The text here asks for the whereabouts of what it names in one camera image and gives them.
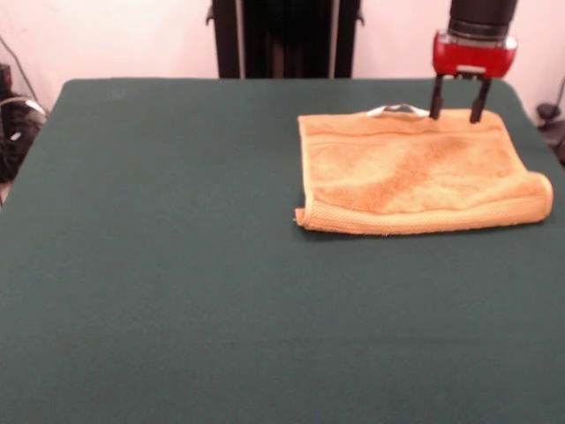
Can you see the grey office chair base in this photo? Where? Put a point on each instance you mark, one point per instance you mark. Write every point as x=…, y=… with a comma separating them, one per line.
x=549, y=110

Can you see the tan terry towel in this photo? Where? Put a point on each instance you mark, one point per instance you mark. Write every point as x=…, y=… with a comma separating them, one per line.
x=419, y=176

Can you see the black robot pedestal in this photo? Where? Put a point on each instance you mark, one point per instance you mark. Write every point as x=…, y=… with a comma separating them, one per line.
x=287, y=40

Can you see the dark green table cloth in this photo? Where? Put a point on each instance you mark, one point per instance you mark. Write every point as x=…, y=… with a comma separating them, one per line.
x=132, y=265

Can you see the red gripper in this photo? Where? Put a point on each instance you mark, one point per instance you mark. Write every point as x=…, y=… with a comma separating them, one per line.
x=474, y=57

